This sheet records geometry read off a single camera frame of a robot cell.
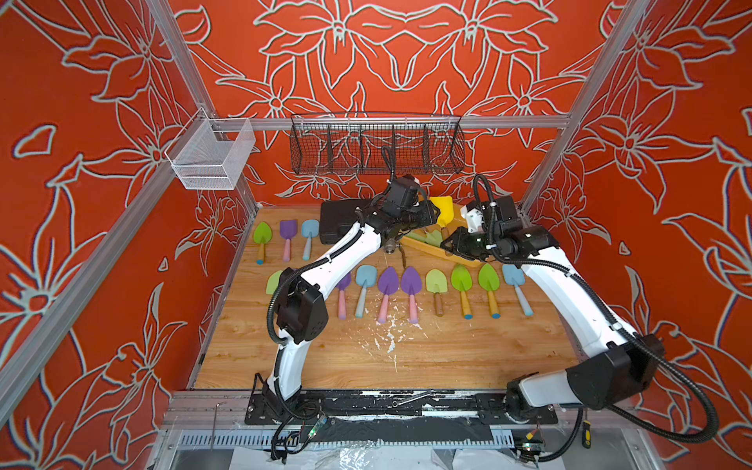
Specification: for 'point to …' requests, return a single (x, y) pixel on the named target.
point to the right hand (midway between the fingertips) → (444, 240)
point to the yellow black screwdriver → (587, 434)
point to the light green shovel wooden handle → (436, 281)
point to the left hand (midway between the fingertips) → (437, 208)
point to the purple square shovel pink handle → (342, 296)
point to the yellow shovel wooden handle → (446, 207)
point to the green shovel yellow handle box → (261, 235)
